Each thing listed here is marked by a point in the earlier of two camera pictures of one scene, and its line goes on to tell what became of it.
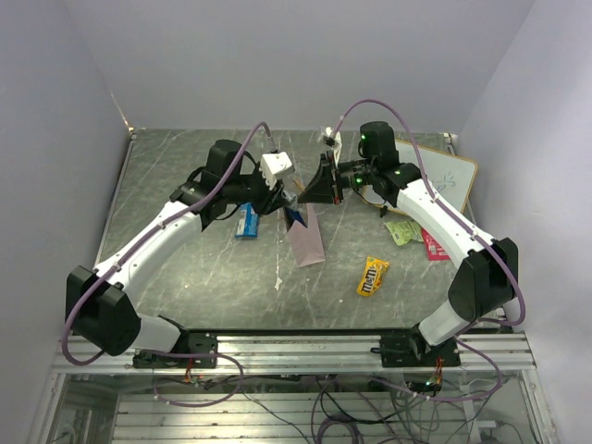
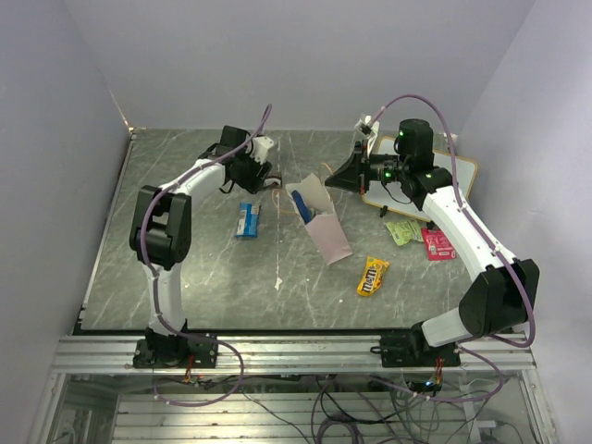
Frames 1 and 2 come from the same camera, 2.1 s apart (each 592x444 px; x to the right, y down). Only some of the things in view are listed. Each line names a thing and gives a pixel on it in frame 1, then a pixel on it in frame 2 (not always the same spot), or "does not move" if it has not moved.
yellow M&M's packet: x=372 y=277 does not move
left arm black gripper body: x=254 y=190 -> x=249 y=171
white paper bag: x=306 y=241 -> x=323 y=225
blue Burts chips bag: x=291 y=215 -> x=302 y=206
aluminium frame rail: x=311 y=352 does not move
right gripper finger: x=321 y=189 -> x=348 y=176
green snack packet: x=404 y=231 does not move
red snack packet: x=433 y=248 does not move
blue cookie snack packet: x=248 y=222 does not move
